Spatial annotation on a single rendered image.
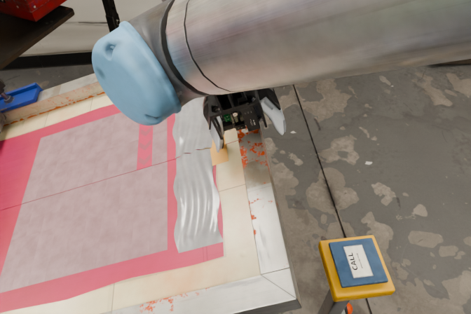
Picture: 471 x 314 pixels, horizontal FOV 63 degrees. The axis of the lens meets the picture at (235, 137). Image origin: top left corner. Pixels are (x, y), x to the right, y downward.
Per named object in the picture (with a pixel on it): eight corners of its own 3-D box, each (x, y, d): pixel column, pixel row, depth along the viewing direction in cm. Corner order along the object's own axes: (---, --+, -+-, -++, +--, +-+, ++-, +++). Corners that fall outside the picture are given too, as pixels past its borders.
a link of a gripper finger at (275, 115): (289, 152, 63) (253, 127, 57) (282, 126, 66) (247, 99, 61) (304, 143, 61) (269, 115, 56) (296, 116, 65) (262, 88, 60)
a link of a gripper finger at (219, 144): (207, 169, 63) (214, 131, 57) (204, 142, 67) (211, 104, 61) (225, 169, 64) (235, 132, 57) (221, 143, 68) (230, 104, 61)
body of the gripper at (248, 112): (220, 143, 56) (190, 84, 47) (215, 103, 62) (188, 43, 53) (270, 129, 55) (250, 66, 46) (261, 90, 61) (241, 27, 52)
